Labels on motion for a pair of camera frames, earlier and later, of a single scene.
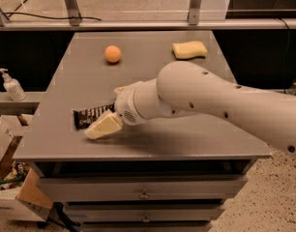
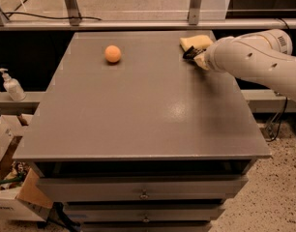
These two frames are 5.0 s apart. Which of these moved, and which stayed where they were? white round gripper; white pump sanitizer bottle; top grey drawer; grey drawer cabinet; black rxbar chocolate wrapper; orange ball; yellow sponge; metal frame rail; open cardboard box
Moved: yellow sponge; white round gripper; black rxbar chocolate wrapper
Stayed: grey drawer cabinet; orange ball; open cardboard box; white pump sanitizer bottle; metal frame rail; top grey drawer
